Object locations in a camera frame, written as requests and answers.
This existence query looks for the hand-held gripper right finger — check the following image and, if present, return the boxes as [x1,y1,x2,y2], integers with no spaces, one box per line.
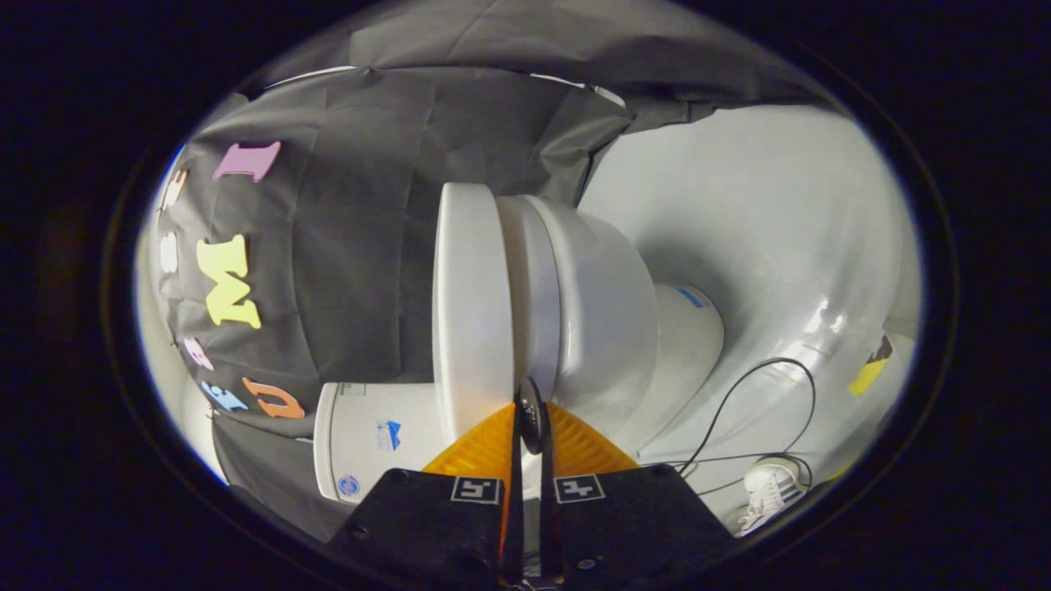
[538,402,736,588]

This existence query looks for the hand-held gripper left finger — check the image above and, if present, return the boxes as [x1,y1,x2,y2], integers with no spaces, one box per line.
[328,402,526,588]

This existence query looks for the white toilet lid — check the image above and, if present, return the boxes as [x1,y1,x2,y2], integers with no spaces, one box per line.
[433,182,544,456]

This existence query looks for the white toilet tank cover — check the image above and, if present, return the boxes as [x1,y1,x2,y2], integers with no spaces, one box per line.
[314,382,339,502]

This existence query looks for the white ceramic toilet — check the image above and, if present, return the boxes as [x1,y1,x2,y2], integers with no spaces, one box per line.
[314,195,725,503]

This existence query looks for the person's white shoe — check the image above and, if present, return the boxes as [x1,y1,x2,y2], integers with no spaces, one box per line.
[727,457,814,538]

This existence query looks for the black backdrop cloth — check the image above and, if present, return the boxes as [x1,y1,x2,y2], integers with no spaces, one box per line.
[152,0,830,543]

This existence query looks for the yellow floor tape mark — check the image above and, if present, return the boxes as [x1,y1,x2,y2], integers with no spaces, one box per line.
[847,335,894,397]

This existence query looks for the thin black cable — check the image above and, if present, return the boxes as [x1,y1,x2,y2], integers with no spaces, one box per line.
[640,358,818,497]

